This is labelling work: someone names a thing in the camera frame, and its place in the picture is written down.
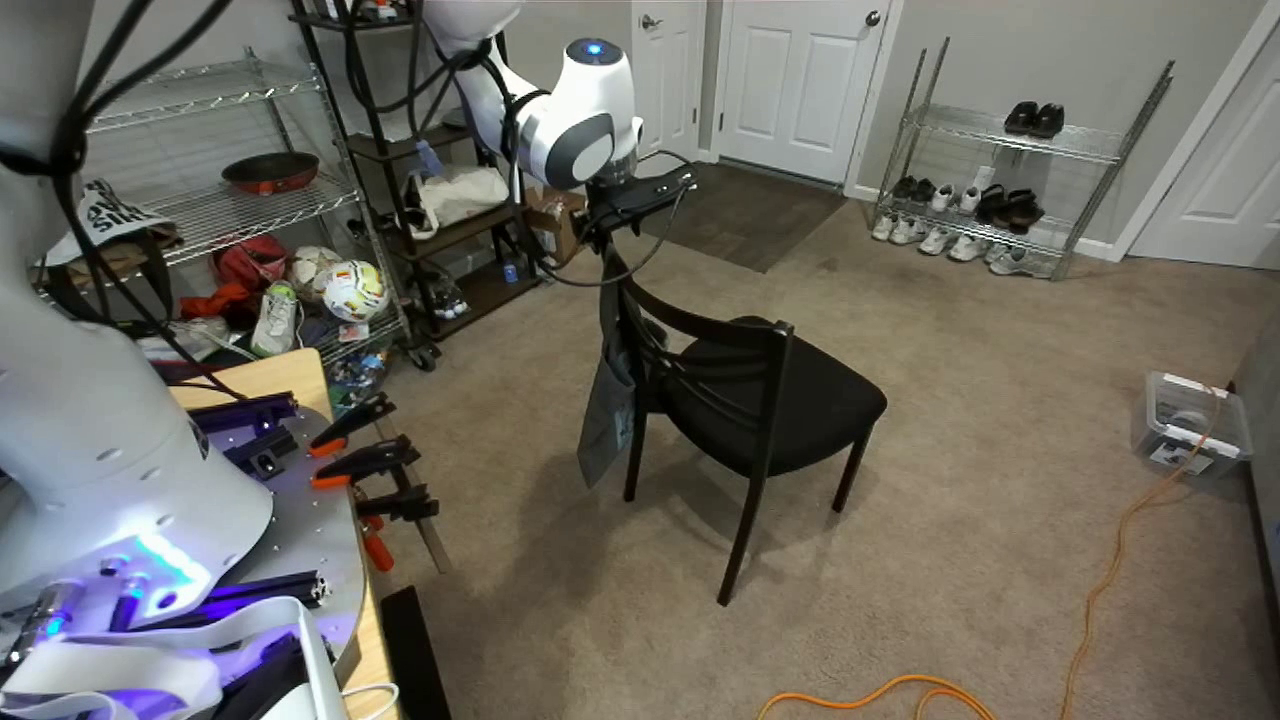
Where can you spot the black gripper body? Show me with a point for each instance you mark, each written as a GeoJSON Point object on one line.
{"type": "Point", "coordinates": [642, 198]}

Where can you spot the grey tote bag blue print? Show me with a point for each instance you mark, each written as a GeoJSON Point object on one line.
{"type": "Point", "coordinates": [606, 427]}

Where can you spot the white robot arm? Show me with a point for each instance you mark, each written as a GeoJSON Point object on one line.
{"type": "Point", "coordinates": [82, 443]}

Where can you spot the black wooden chair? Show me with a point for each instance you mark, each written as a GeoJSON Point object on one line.
{"type": "Point", "coordinates": [800, 400]}

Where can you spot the red bag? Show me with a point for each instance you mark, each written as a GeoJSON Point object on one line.
{"type": "Point", "coordinates": [246, 265]}

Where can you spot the white black patterned bag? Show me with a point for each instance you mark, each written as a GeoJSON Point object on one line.
{"type": "Point", "coordinates": [102, 215]}

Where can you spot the brown cardboard box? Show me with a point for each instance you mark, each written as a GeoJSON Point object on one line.
{"type": "Point", "coordinates": [556, 227]}

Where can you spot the brown door mat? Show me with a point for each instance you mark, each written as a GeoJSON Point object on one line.
{"type": "Point", "coordinates": [745, 220]}

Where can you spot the white panelled door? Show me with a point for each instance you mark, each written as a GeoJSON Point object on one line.
{"type": "Point", "coordinates": [672, 95]}
{"type": "Point", "coordinates": [786, 82]}
{"type": "Point", "coordinates": [1222, 172]}

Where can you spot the blue capped bottle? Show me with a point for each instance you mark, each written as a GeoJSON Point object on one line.
{"type": "Point", "coordinates": [511, 270]}

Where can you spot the white folded cloth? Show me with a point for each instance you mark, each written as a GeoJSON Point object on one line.
{"type": "Point", "coordinates": [462, 195]}

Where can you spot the black shelf unit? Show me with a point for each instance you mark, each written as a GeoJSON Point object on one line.
{"type": "Point", "coordinates": [482, 296]}

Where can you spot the white shoe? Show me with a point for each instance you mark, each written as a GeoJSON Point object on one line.
{"type": "Point", "coordinates": [964, 249]}
{"type": "Point", "coordinates": [1005, 260]}
{"type": "Point", "coordinates": [883, 229]}
{"type": "Point", "coordinates": [961, 195]}
{"type": "Point", "coordinates": [911, 229]}
{"type": "Point", "coordinates": [934, 242]}

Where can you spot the dark shoe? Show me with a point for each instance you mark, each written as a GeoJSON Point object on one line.
{"type": "Point", "coordinates": [912, 191]}

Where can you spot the colourful soccer ball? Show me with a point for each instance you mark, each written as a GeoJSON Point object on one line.
{"type": "Point", "coordinates": [354, 291]}

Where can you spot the white ball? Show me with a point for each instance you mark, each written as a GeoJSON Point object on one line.
{"type": "Point", "coordinates": [309, 270]}

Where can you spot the black shoe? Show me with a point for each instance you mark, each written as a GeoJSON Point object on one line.
{"type": "Point", "coordinates": [1022, 119]}
{"type": "Point", "coordinates": [1022, 209]}
{"type": "Point", "coordinates": [1049, 122]}
{"type": "Point", "coordinates": [988, 201]}

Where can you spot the black orange bar clamp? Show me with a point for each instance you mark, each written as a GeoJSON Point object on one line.
{"type": "Point", "coordinates": [380, 460]}
{"type": "Point", "coordinates": [348, 427]}
{"type": "Point", "coordinates": [398, 504]}

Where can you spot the red and black round pan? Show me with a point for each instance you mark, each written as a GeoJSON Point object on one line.
{"type": "Point", "coordinates": [270, 172]}

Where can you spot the white and green bottle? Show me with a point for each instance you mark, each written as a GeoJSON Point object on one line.
{"type": "Point", "coordinates": [272, 321]}

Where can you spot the purple aluminium extrusion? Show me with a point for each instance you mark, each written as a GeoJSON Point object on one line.
{"type": "Point", "coordinates": [246, 420]}

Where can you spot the grey round mounting plate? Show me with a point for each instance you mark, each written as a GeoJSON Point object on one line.
{"type": "Point", "coordinates": [314, 534]}

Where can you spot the black flat bar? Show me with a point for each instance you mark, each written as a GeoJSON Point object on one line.
{"type": "Point", "coordinates": [415, 654]}

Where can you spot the clear plastic box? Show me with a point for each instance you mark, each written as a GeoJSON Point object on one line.
{"type": "Point", "coordinates": [1192, 427]}

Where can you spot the dark grey furniture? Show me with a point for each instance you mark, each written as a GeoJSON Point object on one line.
{"type": "Point", "coordinates": [1262, 443]}

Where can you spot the white grey stand frame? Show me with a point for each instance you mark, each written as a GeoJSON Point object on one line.
{"type": "Point", "coordinates": [162, 666]}

